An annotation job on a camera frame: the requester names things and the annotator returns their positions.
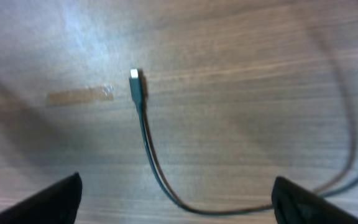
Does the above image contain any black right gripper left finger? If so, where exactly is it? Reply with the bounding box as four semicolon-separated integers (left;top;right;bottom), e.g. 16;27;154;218
0;172;83;224

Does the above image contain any black USB charging cable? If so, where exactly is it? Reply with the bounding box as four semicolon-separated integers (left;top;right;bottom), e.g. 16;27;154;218
129;0;358;217

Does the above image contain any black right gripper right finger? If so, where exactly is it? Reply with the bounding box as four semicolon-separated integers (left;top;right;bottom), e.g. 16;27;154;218
271;177;358;224

